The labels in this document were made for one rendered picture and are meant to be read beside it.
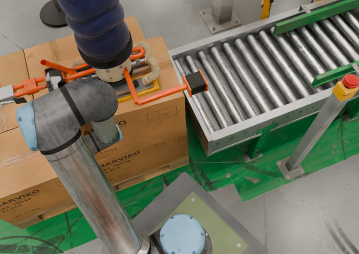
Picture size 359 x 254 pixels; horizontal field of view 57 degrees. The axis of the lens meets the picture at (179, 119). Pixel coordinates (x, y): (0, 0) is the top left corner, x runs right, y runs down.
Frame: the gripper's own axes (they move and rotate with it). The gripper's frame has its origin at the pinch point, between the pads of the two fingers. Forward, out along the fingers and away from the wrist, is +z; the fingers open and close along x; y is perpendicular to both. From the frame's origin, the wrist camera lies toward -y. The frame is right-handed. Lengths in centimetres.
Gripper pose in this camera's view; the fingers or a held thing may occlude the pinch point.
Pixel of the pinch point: (49, 80)
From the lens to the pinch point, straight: 154.4
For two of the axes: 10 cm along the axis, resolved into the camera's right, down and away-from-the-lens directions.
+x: -0.3, -4.8, -8.8
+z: -3.7, -8.1, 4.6
